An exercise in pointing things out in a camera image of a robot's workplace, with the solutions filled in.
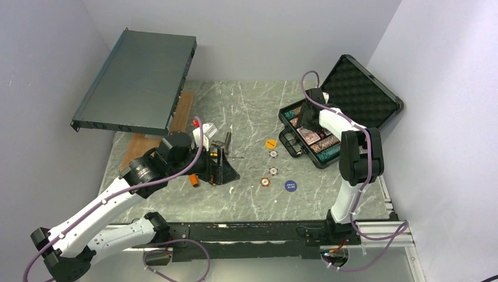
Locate orange black screwdriver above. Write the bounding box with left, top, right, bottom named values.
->
left=210, top=152, right=244, bottom=159

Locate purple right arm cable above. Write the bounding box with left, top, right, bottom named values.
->
left=300, top=70, right=410, bottom=273

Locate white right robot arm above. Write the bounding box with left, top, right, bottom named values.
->
left=298, top=88, right=384, bottom=244

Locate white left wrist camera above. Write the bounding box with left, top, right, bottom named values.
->
left=192, top=119, right=218, bottom=150

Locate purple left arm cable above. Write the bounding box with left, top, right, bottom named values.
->
left=22, top=116, right=204, bottom=282

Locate grey metal clamp tool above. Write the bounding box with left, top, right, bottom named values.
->
left=212, top=132, right=232, bottom=156

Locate blue small blind button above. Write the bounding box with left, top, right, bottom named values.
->
left=284, top=180, right=298, bottom=193

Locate dark grey rack server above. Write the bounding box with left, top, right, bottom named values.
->
left=70, top=29, right=197, bottom=136

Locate brown wooden board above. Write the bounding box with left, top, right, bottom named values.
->
left=119, top=92, right=195, bottom=172

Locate orange white poker chip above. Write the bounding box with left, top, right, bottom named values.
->
left=260, top=177, right=271, bottom=187

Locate black poker set case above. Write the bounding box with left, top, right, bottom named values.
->
left=278, top=54, right=404, bottom=169

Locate white blue poker chip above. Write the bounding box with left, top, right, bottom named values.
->
left=268, top=167, right=279, bottom=176

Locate white purple poker chip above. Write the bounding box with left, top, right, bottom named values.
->
left=269, top=150, right=278, bottom=158

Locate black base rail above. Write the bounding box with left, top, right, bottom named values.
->
left=148, top=219, right=361, bottom=262

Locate red playing card deck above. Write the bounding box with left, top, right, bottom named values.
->
left=297, top=127, right=321, bottom=145

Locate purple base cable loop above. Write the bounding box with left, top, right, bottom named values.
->
left=143, top=239, right=211, bottom=282

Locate yellow dealer button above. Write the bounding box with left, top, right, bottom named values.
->
left=265, top=139, right=278, bottom=150

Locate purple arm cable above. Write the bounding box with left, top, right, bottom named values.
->
left=300, top=70, right=410, bottom=273
left=22, top=116, right=204, bottom=282

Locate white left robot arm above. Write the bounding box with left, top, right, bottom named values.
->
left=31, top=132, right=240, bottom=281

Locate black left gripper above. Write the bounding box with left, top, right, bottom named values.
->
left=168, top=142, right=240, bottom=184

